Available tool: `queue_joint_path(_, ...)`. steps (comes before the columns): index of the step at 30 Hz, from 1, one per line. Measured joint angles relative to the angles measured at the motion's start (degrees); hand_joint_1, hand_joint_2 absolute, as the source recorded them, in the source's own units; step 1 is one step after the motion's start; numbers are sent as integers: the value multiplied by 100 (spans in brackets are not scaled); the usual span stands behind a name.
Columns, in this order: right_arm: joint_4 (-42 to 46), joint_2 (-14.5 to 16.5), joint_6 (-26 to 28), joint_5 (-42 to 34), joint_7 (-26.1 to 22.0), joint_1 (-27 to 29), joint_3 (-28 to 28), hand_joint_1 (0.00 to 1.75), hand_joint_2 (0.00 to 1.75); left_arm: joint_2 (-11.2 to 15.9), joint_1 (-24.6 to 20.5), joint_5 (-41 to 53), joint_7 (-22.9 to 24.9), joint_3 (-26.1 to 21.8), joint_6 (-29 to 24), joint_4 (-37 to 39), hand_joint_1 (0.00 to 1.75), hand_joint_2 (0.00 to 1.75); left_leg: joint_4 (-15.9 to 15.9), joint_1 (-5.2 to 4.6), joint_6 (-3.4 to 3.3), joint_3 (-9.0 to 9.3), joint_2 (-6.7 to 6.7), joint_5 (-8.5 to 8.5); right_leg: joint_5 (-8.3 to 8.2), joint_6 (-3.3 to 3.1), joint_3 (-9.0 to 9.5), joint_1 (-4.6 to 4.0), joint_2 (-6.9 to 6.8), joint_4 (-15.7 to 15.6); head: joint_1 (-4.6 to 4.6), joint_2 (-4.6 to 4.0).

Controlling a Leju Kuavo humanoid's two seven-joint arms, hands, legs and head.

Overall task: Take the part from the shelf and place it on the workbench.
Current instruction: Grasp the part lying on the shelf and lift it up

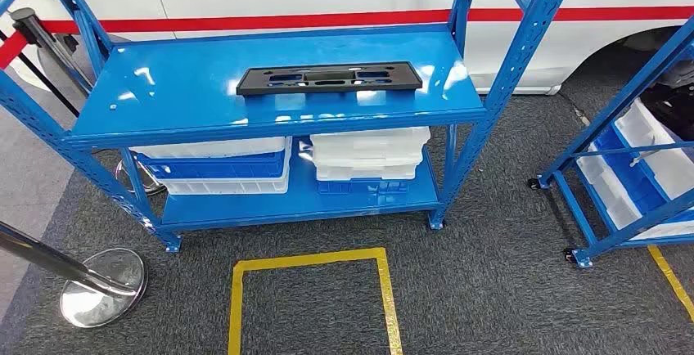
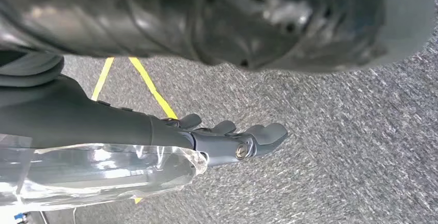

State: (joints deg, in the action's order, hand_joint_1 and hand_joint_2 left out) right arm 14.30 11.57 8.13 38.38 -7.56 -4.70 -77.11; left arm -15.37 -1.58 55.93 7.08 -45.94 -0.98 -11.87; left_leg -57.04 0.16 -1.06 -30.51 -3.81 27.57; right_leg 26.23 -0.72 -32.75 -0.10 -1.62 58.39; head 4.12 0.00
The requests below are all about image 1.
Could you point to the black plastic frame part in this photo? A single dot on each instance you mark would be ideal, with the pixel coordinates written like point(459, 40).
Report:
point(250, 86)

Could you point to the blue metal shelf rack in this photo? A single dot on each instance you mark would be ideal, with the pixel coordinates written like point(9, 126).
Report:
point(190, 92)

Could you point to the blue plastic bin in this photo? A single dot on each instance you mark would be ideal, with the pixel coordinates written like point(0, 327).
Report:
point(631, 173)
point(363, 186)
point(217, 168)

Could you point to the blue wheeled cart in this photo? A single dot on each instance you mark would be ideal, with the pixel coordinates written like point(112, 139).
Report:
point(582, 256)

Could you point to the red barrier belt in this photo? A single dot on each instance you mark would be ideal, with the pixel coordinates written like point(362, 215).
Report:
point(11, 49)

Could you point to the chrome stanchion post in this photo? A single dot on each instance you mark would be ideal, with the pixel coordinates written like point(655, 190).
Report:
point(103, 287)

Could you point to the black-capped stanchion post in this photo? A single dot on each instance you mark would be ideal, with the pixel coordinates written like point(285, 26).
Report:
point(24, 24)

